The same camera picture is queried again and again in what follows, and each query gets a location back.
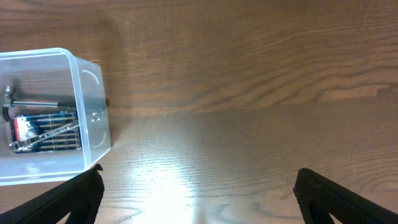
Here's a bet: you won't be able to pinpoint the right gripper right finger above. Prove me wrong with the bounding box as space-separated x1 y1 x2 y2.
294 168 397 224

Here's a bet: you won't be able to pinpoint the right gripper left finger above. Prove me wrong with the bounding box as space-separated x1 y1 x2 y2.
1 164 104 224

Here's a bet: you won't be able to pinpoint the small claw hammer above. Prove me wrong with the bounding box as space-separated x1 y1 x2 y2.
1 85 109 123

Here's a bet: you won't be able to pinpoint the precision screwdriver set case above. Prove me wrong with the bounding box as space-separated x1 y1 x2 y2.
10 112 81 154

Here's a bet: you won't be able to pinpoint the silver combination wrench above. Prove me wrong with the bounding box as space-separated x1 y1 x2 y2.
9 120 80 153

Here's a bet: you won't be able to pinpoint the clear plastic container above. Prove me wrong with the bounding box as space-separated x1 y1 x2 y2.
1 48 111 186

